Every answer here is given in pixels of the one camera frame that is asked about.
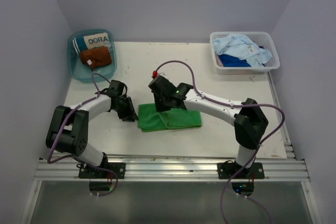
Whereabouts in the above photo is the green microfiber towel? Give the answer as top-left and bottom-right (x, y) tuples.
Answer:
(138, 103), (202, 132)

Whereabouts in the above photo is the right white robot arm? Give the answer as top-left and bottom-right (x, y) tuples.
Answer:
(149, 75), (268, 178)

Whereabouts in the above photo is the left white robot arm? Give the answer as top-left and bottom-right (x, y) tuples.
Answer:
(46, 80), (138, 178)

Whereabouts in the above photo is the brown rolled towel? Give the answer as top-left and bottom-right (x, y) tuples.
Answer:
(79, 47), (112, 71)

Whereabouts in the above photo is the blue plastic tub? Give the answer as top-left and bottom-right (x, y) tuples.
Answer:
(67, 29), (117, 83)

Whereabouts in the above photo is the pink towel in basket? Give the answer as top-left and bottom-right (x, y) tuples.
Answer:
(215, 55), (223, 67)

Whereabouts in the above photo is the Dora printed rolled towel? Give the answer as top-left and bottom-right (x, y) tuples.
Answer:
(72, 33), (110, 53)

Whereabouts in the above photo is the dark blue towel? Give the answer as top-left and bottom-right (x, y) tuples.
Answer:
(218, 54), (251, 68)

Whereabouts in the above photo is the light blue towel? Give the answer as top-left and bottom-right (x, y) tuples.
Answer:
(212, 34), (272, 68)

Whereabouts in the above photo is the white plastic basket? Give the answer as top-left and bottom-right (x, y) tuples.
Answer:
(209, 31), (280, 75)

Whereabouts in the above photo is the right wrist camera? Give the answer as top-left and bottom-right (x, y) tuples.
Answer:
(152, 70), (170, 79)

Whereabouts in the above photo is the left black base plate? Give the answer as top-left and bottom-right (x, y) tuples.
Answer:
(76, 162), (126, 179)

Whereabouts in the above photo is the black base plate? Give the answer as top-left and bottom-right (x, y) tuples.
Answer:
(76, 162), (126, 179)
(217, 161), (265, 179)

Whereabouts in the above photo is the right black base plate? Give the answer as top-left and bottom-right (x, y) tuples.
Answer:
(217, 161), (265, 179)

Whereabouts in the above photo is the aluminium mounting rail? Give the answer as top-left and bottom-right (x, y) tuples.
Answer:
(34, 155), (310, 182)

